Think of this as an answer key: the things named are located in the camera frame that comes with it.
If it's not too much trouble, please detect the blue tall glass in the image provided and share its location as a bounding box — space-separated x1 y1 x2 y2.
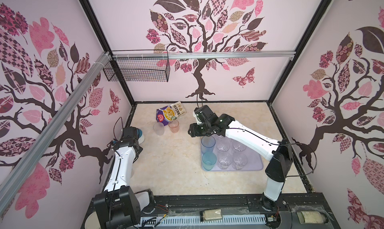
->
201 136 216 154

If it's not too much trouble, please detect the clear ribbed glass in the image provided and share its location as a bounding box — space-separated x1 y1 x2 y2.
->
217 152 233 170
216 139 231 152

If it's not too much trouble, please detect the teal frosted glass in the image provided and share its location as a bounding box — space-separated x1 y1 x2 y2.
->
202 152 217 171

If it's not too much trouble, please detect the clear glass back row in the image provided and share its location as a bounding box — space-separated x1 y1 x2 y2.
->
232 140 247 152

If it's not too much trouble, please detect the lilac plastic tray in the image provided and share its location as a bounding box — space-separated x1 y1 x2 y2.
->
201 135 264 172

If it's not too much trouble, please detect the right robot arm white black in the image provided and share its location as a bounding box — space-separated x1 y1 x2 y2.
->
188 105 311 211

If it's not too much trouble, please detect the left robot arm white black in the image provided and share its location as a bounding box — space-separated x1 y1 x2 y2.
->
94 127 155 229

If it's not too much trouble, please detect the white jar teal lid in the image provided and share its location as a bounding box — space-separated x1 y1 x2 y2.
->
137 129 145 144

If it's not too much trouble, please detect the pink small glass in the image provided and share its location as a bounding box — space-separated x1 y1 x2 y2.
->
168 120 180 134

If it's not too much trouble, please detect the purple snack bag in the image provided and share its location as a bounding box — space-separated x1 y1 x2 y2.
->
156 101 187 126

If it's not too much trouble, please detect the small beige box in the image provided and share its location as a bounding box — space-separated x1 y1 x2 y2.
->
200 209 223 222

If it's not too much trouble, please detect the beige tape roll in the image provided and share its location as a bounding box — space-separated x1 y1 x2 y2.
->
85 212 101 229

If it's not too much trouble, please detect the beige cylinder in wrap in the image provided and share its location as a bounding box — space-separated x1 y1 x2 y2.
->
297 211 328 224

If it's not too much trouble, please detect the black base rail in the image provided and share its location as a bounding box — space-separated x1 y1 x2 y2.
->
80 193 334 218

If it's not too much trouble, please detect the black wire basket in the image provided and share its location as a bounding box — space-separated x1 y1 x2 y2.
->
103 49 171 82

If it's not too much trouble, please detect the aluminium rail back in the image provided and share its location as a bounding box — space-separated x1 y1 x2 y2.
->
113 50 296 59

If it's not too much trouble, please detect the aluminium rail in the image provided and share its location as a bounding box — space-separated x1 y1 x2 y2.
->
1 51 111 213
113 50 296 59

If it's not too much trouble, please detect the white slotted cable duct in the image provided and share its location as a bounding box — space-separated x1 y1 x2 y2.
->
136 215 266 228

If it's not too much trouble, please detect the aluminium rail left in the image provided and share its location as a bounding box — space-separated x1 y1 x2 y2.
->
1 51 111 213

